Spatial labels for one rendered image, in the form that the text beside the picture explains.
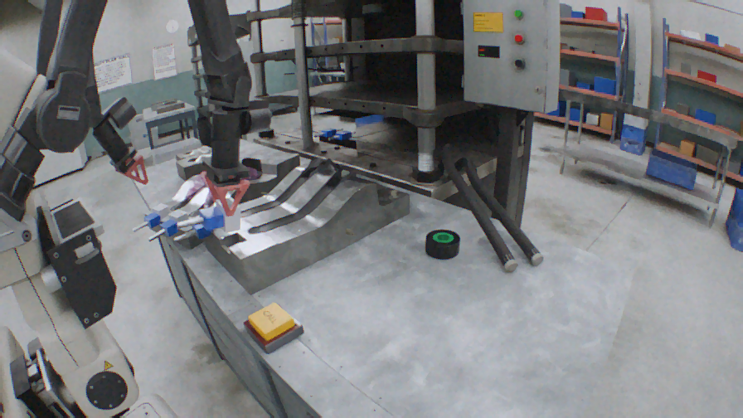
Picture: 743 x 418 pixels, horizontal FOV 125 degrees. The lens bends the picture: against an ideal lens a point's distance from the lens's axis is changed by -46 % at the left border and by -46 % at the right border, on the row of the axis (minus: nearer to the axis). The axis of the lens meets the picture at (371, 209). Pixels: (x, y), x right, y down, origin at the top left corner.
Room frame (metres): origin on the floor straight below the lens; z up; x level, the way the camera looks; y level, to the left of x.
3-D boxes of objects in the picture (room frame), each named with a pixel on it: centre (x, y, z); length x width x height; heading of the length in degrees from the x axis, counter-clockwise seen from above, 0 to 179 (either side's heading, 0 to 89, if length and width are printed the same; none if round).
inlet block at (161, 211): (0.80, 0.65, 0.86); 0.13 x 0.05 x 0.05; 151
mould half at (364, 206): (0.81, 0.16, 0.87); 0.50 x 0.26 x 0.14; 134
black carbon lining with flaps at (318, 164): (0.81, 0.18, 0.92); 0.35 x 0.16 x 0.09; 134
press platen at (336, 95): (1.84, -0.07, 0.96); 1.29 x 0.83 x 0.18; 44
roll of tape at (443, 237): (0.69, -0.16, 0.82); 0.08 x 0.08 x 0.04
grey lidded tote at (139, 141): (5.94, 4.39, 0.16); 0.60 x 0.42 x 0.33; 122
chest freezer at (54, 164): (4.68, 6.12, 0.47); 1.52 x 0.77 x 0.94; 126
